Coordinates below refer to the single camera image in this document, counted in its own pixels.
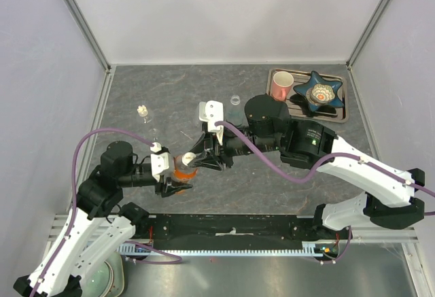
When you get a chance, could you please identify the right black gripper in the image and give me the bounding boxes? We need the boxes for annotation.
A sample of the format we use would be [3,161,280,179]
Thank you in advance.
[189,122,281,171]

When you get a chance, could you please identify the white bottle cap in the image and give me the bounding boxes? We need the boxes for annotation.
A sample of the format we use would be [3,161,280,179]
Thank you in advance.
[181,152,196,167]

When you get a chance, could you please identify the orange drink bottle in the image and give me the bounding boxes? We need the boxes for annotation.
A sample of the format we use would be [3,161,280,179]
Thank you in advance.
[171,154,198,184]

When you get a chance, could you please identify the clear bottle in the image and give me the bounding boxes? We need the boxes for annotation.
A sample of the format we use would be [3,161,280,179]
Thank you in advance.
[142,113,159,141]

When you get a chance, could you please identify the cream bottle cap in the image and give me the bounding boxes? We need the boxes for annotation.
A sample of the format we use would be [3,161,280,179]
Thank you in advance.
[137,105,149,118]

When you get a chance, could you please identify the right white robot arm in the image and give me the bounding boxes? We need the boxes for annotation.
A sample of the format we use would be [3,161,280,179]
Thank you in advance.
[187,94,425,239]

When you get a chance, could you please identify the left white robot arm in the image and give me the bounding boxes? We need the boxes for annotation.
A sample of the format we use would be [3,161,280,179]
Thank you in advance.
[14,141,189,296]

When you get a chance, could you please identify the green label water bottle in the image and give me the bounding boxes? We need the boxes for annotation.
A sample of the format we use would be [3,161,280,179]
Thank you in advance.
[226,94,244,126]

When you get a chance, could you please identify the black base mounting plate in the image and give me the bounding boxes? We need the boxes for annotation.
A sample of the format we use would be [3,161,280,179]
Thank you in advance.
[133,213,349,241]

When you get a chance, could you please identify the green ceramic plate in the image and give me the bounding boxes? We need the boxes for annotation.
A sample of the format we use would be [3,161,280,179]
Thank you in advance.
[102,252,126,297]

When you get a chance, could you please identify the metal tray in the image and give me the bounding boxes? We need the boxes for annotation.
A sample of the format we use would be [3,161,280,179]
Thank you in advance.
[266,68,349,123]

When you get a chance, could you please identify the pink mug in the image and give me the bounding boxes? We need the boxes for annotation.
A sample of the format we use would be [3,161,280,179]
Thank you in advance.
[271,71,294,101]

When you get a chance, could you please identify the green ceramic bowl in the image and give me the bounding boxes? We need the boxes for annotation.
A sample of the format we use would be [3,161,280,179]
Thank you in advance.
[82,262,114,297]

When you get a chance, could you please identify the blue star-shaped dish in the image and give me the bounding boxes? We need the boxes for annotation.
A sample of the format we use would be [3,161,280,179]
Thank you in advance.
[294,71,345,112]

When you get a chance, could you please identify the small patterned bowl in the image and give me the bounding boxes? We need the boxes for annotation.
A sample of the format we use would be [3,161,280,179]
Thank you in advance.
[307,84,336,105]

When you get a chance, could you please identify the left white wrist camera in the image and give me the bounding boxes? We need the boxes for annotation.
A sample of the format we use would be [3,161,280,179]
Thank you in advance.
[150,142,171,182]

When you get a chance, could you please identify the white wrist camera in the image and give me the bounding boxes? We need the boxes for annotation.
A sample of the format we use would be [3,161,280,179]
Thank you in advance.
[150,142,171,182]
[198,101,224,145]

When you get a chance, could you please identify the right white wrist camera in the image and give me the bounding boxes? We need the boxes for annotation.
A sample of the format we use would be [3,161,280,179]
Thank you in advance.
[198,101,224,145]

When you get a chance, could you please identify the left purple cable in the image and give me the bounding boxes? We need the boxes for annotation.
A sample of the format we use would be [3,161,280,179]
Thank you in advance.
[27,128,183,297]

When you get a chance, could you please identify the purple cable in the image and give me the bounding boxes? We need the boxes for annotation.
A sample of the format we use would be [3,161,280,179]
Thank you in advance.
[27,128,183,297]
[215,120,435,216]

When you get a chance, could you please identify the slotted cable duct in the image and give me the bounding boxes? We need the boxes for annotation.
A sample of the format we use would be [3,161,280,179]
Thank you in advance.
[116,242,338,258]

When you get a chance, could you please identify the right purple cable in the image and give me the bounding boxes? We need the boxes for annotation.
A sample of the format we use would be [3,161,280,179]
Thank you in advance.
[215,120,435,216]

